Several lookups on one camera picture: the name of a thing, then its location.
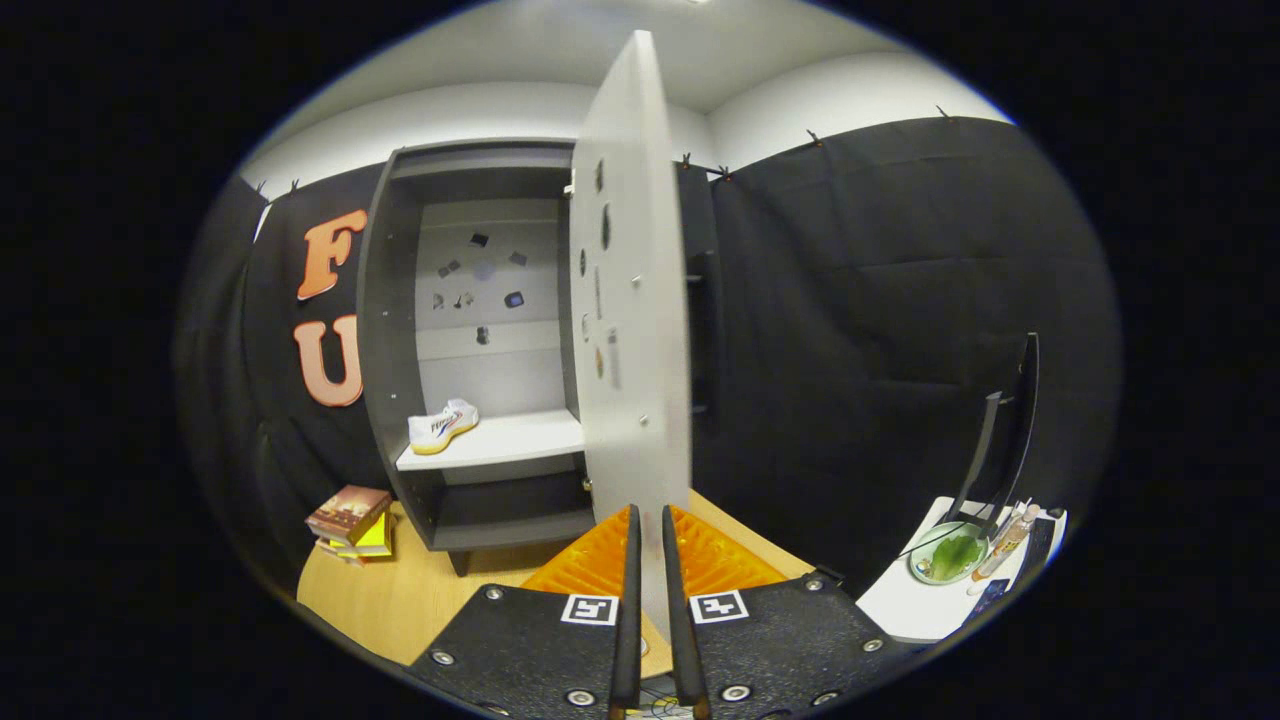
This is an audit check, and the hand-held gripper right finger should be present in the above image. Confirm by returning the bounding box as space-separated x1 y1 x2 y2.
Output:
660 503 926 720

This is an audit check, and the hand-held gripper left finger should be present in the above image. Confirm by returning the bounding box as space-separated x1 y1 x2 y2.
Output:
405 503 643 720

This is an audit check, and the white striped canvas shoe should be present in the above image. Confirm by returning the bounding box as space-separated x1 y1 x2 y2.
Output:
407 398 481 456

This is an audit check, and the dark grey shoe cabinet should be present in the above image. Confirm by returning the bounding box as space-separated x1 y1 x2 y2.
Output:
357 138 723 578

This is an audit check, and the white cabinet shelf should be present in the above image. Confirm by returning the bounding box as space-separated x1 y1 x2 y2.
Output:
395 408 586 473

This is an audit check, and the white side table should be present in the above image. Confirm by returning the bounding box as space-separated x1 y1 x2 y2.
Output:
857 497 1069 644

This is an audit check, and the yellow book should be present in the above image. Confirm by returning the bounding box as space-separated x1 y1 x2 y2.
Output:
335 512 396 561

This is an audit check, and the brown cover book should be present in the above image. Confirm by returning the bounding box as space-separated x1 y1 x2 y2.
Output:
305 485 393 546

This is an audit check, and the small clear bottle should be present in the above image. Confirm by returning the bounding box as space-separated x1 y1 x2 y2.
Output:
975 503 1041 581

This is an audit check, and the black backdrop cloth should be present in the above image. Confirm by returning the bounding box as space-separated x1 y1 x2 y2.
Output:
175 115 1121 601

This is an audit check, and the dark flat object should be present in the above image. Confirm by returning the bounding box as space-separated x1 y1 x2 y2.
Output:
1018 508 1063 593

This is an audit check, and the black monitor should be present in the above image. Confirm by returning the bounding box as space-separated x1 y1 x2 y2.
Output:
945 332 1041 541

